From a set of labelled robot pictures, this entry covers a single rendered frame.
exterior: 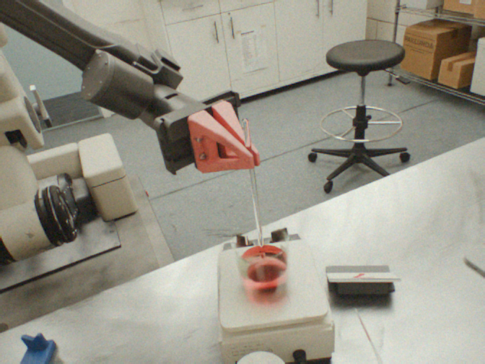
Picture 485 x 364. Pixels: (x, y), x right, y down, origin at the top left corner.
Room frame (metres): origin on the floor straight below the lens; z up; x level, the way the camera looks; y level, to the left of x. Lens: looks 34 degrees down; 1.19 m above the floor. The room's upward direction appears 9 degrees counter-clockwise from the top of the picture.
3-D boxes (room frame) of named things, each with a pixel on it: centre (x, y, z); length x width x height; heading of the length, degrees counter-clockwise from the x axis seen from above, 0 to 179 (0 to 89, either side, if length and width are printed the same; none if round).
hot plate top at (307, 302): (0.31, -0.01, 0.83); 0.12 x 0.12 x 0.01; 89
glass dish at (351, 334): (0.28, -0.12, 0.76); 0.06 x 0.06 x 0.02
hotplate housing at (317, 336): (0.34, -0.01, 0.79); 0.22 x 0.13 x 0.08; 179
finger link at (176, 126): (0.34, 0.02, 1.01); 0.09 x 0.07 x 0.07; 33
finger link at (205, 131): (0.35, 0.00, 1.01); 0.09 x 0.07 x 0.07; 33
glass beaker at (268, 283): (0.30, -0.01, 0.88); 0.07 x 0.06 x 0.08; 157
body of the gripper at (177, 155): (0.41, 0.05, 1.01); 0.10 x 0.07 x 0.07; 123
